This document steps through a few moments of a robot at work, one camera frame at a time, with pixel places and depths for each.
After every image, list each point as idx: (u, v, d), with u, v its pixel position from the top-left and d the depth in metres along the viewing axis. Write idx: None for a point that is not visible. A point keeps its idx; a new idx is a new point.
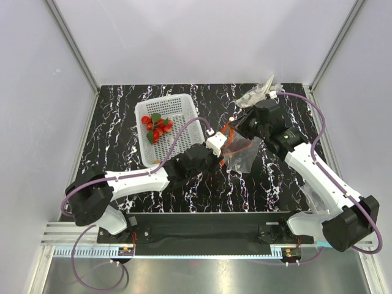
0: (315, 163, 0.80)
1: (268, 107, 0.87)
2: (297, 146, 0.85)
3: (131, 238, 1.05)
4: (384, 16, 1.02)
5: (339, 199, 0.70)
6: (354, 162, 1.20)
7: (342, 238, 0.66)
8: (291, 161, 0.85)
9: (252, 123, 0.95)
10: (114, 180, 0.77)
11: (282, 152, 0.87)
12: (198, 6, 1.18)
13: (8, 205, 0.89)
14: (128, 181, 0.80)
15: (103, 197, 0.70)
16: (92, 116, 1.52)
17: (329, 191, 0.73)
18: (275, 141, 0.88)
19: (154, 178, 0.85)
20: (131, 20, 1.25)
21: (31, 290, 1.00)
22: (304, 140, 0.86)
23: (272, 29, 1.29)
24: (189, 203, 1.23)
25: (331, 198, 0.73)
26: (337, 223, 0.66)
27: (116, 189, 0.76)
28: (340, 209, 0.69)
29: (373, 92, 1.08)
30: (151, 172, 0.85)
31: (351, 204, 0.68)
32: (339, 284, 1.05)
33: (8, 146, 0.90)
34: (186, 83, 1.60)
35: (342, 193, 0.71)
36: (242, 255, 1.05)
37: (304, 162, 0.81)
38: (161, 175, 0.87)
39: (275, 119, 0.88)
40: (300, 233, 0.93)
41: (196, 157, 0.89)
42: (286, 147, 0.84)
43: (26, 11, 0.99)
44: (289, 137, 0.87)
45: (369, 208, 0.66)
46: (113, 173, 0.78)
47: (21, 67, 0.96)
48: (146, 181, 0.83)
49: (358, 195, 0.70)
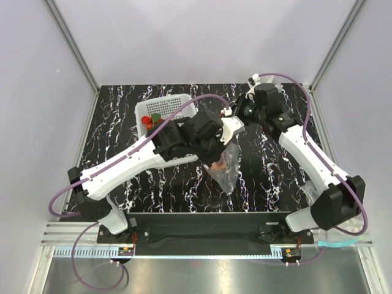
0: (305, 143, 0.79)
1: (266, 89, 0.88)
2: (291, 128, 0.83)
3: (131, 238, 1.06)
4: (384, 16, 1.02)
5: (326, 177, 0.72)
6: (353, 162, 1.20)
7: (327, 215, 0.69)
8: (283, 142, 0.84)
9: (248, 111, 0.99)
10: (89, 180, 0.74)
11: (275, 134, 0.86)
12: (198, 6, 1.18)
13: (8, 205, 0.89)
14: (103, 175, 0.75)
15: (81, 202, 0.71)
16: (92, 116, 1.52)
17: (318, 169, 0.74)
18: (271, 123, 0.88)
19: (136, 159, 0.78)
20: (131, 20, 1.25)
21: (31, 290, 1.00)
22: (298, 124, 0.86)
23: (272, 29, 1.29)
24: (189, 203, 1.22)
25: (318, 176, 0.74)
26: (324, 201, 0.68)
27: (92, 190, 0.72)
28: (327, 186, 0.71)
29: (373, 92, 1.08)
30: (129, 155, 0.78)
31: (337, 181, 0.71)
32: (339, 284, 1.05)
33: (8, 146, 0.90)
34: (186, 83, 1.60)
35: (329, 172, 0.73)
36: (242, 255, 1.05)
37: (296, 142, 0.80)
38: (144, 153, 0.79)
39: (272, 102, 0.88)
40: (299, 230, 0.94)
41: (212, 122, 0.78)
42: (280, 127, 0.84)
43: (26, 11, 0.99)
44: (283, 119, 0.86)
45: (354, 187, 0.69)
46: (87, 173, 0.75)
47: (21, 66, 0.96)
48: (127, 166, 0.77)
49: (345, 174, 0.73)
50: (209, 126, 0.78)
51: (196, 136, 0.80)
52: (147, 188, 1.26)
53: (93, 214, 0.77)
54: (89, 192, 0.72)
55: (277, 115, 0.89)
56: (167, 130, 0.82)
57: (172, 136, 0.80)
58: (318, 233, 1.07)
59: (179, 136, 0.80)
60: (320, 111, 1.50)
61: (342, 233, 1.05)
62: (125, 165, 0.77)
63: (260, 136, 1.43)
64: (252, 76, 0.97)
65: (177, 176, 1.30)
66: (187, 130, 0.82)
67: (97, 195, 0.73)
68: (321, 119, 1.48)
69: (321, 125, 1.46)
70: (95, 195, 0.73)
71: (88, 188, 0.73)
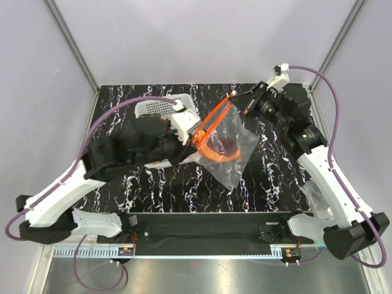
0: (331, 170, 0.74)
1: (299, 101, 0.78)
2: (316, 150, 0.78)
3: (131, 238, 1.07)
4: (384, 16, 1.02)
5: (350, 214, 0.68)
6: (354, 162, 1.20)
7: (343, 251, 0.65)
8: (305, 163, 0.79)
9: (264, 108, 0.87)
10: (30, 211, 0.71)
11: (296, 152, 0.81)
12: (198, 5, 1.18)
13: (8, 205, 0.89)
14: (43, 204, 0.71)
15: (24, 234, 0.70)
16: (92, 116, 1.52)
17: (341, 203, 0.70)
18: (292, 138, 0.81)
19: (71, 184, 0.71)
20: (131, 20, 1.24)
21: (32, 290, 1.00)
22: (322, 142, 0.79)
23: (272, 29, 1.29)
24: (189, 203, 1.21)
25: (341, 210, 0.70)
26: (343, 236, 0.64)
27: (33, 220, 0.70)
28: (350, 224, 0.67)
29: (373, 92, 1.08)
30: (62, 182, 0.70)
31: (361, 218, 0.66)
32: (339, 283, 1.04)
33: (8, 145, 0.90)
34: (186, 83, 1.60)
35: (354, 207, 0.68)
36: (242, 255, 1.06)
37: (320, 166, 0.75)
38: (75, 177, 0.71)
39: (301, 116, 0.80)
40: (300, 234, 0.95)
41: (145, 134, 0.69)
42: (303, 147, 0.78)
43: (26, 10, 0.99)
44: (307, 136, 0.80)
45: (378, 226, 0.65)
46: (29, 201, 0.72)
47: (21, 67, 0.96)
48: (62, 193, 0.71)
49: (370, 211, 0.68)
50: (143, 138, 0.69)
51: (139, 151, 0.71)
52: (147, 188, 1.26)
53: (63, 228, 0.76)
54: (31, 222, 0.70)
55: (300, 130, 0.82)
56: (99, 147, 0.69)
57: (106, 156, 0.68)
58: None
59: (112, 157, 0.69)
60: (320, 113, 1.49)
61: None
62: (60, 192, 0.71)
63: (260, 135, 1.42)
64: (281, 65, 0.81)
65: (177, 176, 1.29)
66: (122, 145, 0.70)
67: (41, 223, 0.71)
68: (321, 120, 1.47)
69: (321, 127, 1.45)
70: (40, 223, 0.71)
71: (30, 219, 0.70)
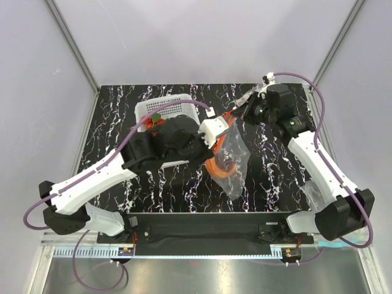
0: (316, 151, 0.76)
1: (280, 91, 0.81)
2: (302, 135, 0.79)
3: (131, 238, 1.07)
4: (384, 16, 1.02)
5: (334, 188, 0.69)
6: (353, 162, 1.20)
7: (331, 226, 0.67)
8: (294, 147, 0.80)
9: (257, 110, 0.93)
10: (57, 195, 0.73)
11: (285, 139, 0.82)
12: (198, 6, 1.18)
13: (8, 205, 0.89)
14: (71, 190, 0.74)
15: (49, 217, 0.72)
16: (92, 116, 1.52)
17: (326, 180, 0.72)
18: (281, 125, 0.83)
19: (105, 174, 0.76)
20: (131, 19, 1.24)
21: (31, 290, 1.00)
22: (310, 128, 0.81)
23: (272, 29, 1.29)
24: (189, 203, 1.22)
25: (326, 187, 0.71)
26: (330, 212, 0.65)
27: (60, 205, 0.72)
28: (334, 198, 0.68)
29: (373, 92, 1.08)
30: (97, 169, 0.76)
31: (346, 193, 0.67)
32: (339, 283, 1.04)
33: (8, 146, 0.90)
34: (186, 83, 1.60)
35: (339, 183, 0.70)
36: (241, 255, 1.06)
37: (306, 149, 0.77)
38: (113, 167, 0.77)
39: (285, 106, 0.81)
40: (299, 231, 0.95)
41: (183, 131, 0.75)
42: (290, 133, 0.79)
43: (26, 11, 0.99)
44: (295, 124, 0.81)
45: (363, 201, 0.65)
46: (56, 188, 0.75)
47: (21, 67, 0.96)
48: (95, 181, 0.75)
49: (354, 187, 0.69)
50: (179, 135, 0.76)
51: (170, 147, 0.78)
52: (147, 188, 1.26)
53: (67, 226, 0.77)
54: (57, 208, 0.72)
55: (289, 118, 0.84)
56: (136, 142, 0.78)
57: (143, 149, 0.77)
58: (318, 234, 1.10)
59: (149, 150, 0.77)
60: (318, 114, 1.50)
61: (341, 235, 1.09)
62: (94, 179, 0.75)
63: (260, 135, 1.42)
64: (267, 74, 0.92)
65: (177, 176, 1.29)
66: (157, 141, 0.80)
67: (67, 210, 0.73)
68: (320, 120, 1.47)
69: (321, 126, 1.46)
70: (65, 211, 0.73)
71: (57, 205, 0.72)
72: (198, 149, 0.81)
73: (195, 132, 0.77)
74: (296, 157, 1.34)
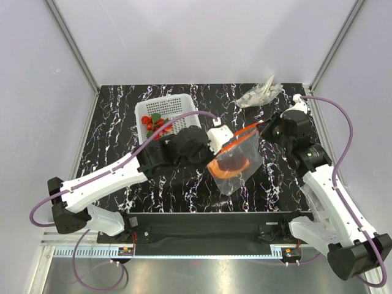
0: (334, 188, 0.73)
1: (297, 120, 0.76)
2: (321, 168, 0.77)
3: (131, 238, 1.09)
4: (384, 16, 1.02)
5: (352, 232, 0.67)
6: (354, 162, 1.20)
7: (346, 268, 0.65)
8: (308, 180, 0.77)
9: (275, 131, 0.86)
10: (68, 192, 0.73)
11: (300, 169, 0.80)
12: (198, 6, 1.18)
13: (8, 205, 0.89)
14: (84, 188, 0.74)
15: (58, 214, 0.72)
16: (92, 116, 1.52)
17: (343, 222, 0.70)
18: (296, 155, 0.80)
19: (120, 175, 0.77)
20: (131, 19, 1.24)
21: (31, 290, 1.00)
22: (327, 162, 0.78)
23: (272, 29, 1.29)
24: (189, 203, 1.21)
25: (343, 228, 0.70)
26: (346, 256, 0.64)
27: (71, 202, 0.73)
28: (352, 242, 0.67)
29: (373, 92, 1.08)
30: (113, 170, 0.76)
31: (364, 239, 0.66)
32: (339, 284, 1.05)
33: (8, 145, 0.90)
34: (186, 83, 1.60)
35: (356, 226, 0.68)
36: (242, 255, 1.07)
37: (324, 185, 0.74)
38: (128, 169, 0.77)
39: (302, 134, 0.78)
40: (299, 236, 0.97)
41: (194, 141, 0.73)
42: (308, 165, 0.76)
43: (26, 11, 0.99)
44: (312, 155, 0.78)
45: (381, 247, 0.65)
46: (68, 184, 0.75)
47: (21, 67, 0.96)
48: (108, 182, 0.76)
49: (372, 231, 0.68)
50: (191, 144, 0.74)
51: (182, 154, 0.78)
52: (147, 188, 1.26)
53: (68, 226, 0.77)
54: (68, 204, 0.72)
55: (304, 148, 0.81)
56: (151, 149, 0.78)
57: (157, 157, 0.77)
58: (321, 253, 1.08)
59: (162, 157, 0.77)
60: (324, 122, 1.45)
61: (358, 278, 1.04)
62: (108, 179, 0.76)
63: None
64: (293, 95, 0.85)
65: (177, 176, 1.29)
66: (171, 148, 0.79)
67: (76, 208, 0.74)
68: (325, 131, 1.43)
69: (324, 136, 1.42)
70: (74, 208, 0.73)
71: (67, 201, 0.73)
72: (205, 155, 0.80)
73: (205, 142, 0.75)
74: None
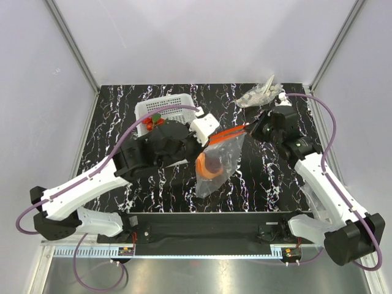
0: (323, 174, 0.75)
1: (285, 113, 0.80)
2: (310, 155, 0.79)
3: (131, 238, 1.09)
4: (384, 16, 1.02)
5: (343, 213, 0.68)
6: (354, 162, 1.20)
7: (341, 249, 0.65)
8: (300, 169, 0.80)
9: (264, 128, 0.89)
10: (48, 201, 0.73)
11: (292, 160, 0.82)
12: (198, 5, 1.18)
13: (8, 205, 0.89)
14: (63, 197, 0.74)
15: (40, 223, 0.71)
16: (92, 116, 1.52)
17: (335, 204, 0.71)
18: (287, 147, 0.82)
19: (97, 180, 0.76)
20: (131, 19, 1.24)
21: (31, 290, 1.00)
22: (316, 150, 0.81)
23: (272, 29, 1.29)
24: (189, 203, 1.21)
25: (335, 211, 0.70)
26: (339, 237, 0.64)
27: (51, 211, 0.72)
28: (343, 223, 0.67)
29: (373, 92, 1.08)
30: (90, 176, 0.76)
31: (355, 218, 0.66)
32: (339, 283, 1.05)
33: (8, 144, 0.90)
34: (186, 83, 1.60)
35: (347, 207, 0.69)
36: (241, 255, 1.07)
37: (313, 171, 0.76)
38: (105, 174, 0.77)
39: (291, 127, 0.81)
40: (300, 234, 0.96)
41: (172, 138, 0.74)
42: (297, 155, 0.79)
43: (26, 10, 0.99)
44: (302, 145, 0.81)
45: (373, 226, 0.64)
46: (48, 194, 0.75)
47: (21, 67, 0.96)
48: (87, 188, 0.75)
49: (364, 211, 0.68)
50: (168, 142, 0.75)
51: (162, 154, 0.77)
52: (147, 188, 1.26)
53: (57, 233, 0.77)
54: (48, 214, 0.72)
55: (294, 139, 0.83)
56: (130, 150, 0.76)
57: (135, 157, 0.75)
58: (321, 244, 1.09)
59: (140, 160, 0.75)
60: (324, 122, 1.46)
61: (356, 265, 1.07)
62: (86, 186, 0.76)
63: None
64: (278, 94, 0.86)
65: (177, 176, 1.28)
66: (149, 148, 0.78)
67: (57, 217, 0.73)
68: (325, 131, 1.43)
69: (324, 136, 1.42)
70: (56, 217, 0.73)
71: (48, 211, 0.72)
72: (191, 147, 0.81)
73: (184, 139, 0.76)
74: None
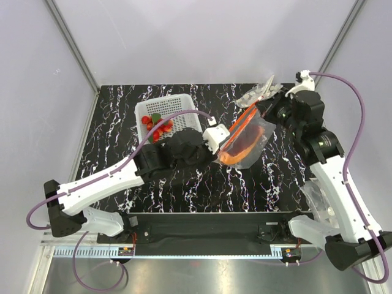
0: (344, 183, 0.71)
1: (311, 104, 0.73)
2: (331, 158, 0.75)
3: (131, 238, 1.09)
4: (384, 16, 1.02)
5: (357, 230, 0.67)
6: (354, 162, 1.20)
7: (345, 261, 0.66)
8: (317, 171, 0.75)
9: (280, 113, 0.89)
10: (65, 195, 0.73)
11: (309, 158, 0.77)
12: (198, 6, 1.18)
13: (9, 204, 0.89)
14: (81, 191, 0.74)
15: (54, 217, 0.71)
16: (92, 116, 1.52)
17: (350, 218, 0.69)
18: (307, 144, 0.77)
19: (117, 178, 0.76)
20: (131, 19, 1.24)
21: (31, 290, 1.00)
22: (339, 151, 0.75)
23: (272, 29, 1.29)
24: (189, 203, 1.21)
25: (348, 225, 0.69)
26: (347, 251, 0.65)
27: (67, 205, 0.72)
28: (356, 241, 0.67)
29: (373, 92, 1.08)
30: (111, 173, 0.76)
31: (369, 237, 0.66)
32: (339, 283, 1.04)
33: (8, 144, 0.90)
34: (186, 83, 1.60)
35: (362, 224, 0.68)
36: (242, 255, 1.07)
37: (333, 179, 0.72)
38: (126, 173, 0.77)
39: (314, 120, 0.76)
40: (299, 235, 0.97)
41: (188, 144, 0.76)
42: (318, 156, 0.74)
43: (26, 10, 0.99)
44: (324, 145, 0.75)
45: (384, 244, 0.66)
46: (65, 186, 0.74)
47: (21, 67, 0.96)
48: (105, 185, 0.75)
49: (378, 229, 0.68)
50: (185, 147, 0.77)
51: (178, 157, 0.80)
52: (147, 188, 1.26)
53: (63, 228, 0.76)
54: (64, 207, 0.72)
55: (314, 136, 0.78)
56: (148, 152, 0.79)
57: (153, 160, 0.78)
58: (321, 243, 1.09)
59: (158, 162, 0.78)
60: (323, 122, 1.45)
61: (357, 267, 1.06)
62: (105, 182, 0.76)
63: None
64: (301, 71, 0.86)
65: (177, 176, 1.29)
66: (166, 152, 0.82)
67: (71, 211, 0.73)
68: (325, 131, 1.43)
69: None
70: (71, 211, 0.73)
71: (64, 204, 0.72)
72: (203, 155, 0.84)
73: (199, 144, 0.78)
74: (295, 157, 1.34)
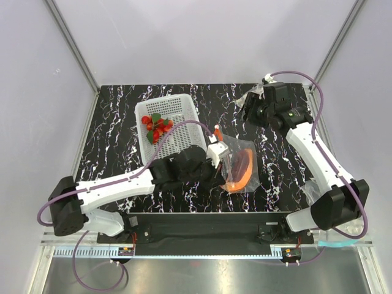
0: (313, 142, 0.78)
1: (275, 85, 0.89)
2: (300, 126, 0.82)
3: (131, 238, 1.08)
4: (384, 16, 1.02)
5: (329, 178, 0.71)
6: (354, 162, 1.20)
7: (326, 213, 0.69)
8: (291, 139, 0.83)
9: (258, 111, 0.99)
10: (86, 191, 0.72)
11: (283, 129, 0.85)
12: (198, 5, 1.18)
13: (9, 205, 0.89)
14: (101, 190, 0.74)
15: (70, 211, 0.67)
16: (92, 116, 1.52)
17: (323, 170, 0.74)
18: (280, 117, 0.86)
19: (135, 183, 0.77)
20: (131, 19, 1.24)
21: (31, 290, 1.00)
22: (307, 120, 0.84)
23: (272, 29, 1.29)
24: (189, 203, 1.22)
25: (322, 177, 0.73)
26: (324, 200, 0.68)
27: (87, 200, 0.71)
28: (329, 187, 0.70)
29: (373, 92, 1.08)
30: (130, 177, 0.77)
31: (341, 183, 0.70)
32: (339, 282, 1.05)
33: (8, 144, 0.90)
34: (186, 83, 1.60)
35: (334, 173, 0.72)
36: (242, 255, 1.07)
37: (304, 139, 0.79)
38: (143, 179, 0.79)
39: (281, 98, 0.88)
40: (299, 230, 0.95)
41: None
42: (288, 123, 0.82)
43: (27, 10, 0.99)
44: (294, 115, 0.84)
45: (358, 190, 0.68)
46: (84, 184, 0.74)
47: (21, 66, 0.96)
48: (125, 187, 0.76)
49: (350, 177, 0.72)
50: None
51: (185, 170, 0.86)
52: None
53: (68, 227, 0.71)
54: (83, 203, 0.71)
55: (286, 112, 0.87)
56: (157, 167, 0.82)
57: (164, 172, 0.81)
58: (318, 233, 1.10)
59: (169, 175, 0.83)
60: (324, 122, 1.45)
61: (359, 267, 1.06)
62: (124, 185, 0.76)
63: (260, 136, 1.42)
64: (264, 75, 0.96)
65: None
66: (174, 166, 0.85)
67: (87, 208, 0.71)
68: (325, 131, 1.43)
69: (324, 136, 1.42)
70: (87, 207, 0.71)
71: (83, 199, 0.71)
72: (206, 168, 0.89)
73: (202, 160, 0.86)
74: (295, 157, 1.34)
